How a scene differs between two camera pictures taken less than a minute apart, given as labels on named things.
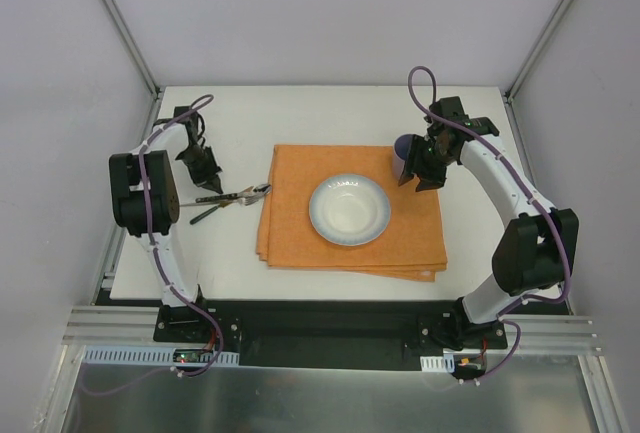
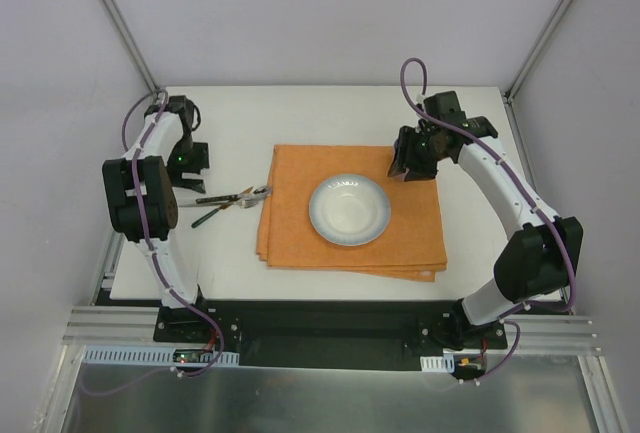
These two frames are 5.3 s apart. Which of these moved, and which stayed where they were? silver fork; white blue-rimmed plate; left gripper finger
Moved: left gripper finger
Stayed: white blue-rimmed plate; silver fork
